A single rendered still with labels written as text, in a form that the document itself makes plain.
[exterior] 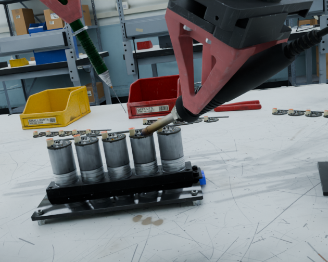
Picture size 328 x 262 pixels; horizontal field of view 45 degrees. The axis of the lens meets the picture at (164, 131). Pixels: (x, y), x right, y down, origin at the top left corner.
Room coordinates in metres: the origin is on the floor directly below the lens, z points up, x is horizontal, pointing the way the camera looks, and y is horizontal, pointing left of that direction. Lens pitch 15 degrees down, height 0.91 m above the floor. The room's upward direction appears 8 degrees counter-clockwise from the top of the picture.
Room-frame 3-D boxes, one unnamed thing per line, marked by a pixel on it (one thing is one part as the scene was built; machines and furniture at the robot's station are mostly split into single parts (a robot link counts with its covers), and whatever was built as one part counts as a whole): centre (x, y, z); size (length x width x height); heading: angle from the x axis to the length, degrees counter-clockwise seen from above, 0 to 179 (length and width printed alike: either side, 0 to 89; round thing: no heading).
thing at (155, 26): (2.68, -0.46, 0.90); 1.30 x 0.06 x 0.12; 77
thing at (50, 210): (0.36, 0.05, 0.76); 0.16 x 0.07 x 0.01; 88
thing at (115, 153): (0.38, 0.05, 0.79); 0.02 x 0.02 x 0.05
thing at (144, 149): (0.38, 0.02, 0.79); 0.02 x 0.02 x 0.05
